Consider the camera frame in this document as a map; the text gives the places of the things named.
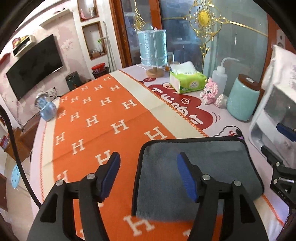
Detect white wall shelf box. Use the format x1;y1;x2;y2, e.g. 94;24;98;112
13;35;36;57

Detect white squeeze bottle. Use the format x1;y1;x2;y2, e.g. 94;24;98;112
211;57;240;97

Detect purple and grey towel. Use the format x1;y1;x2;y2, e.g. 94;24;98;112
132;135;264;222

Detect green tissue pack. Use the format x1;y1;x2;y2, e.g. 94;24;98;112
170;61;207;94

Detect black flat screen television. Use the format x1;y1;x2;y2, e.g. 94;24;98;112
6;34;63;100

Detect light blue table lamp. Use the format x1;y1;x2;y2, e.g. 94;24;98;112
137;29;167;78

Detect white cloth cover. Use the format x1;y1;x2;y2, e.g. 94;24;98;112
261;45;295;102

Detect pink toy poodle figure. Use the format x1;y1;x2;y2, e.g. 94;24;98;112
200;77;219;105

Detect white sterilizer cabinet appliance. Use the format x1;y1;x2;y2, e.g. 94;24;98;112
249;86;295;169

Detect wooden tv cabinet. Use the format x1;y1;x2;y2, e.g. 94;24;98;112
13;114;41;162

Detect black small heater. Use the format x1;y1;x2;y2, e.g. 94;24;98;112
65;71;83;91

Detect teal ceramic canister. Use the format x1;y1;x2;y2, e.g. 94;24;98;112
226;74;260;121

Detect red and black bin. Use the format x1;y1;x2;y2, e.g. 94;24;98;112
91;63;110;78

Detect blue round plastic stool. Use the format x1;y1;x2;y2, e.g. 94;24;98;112
11;165;21;189

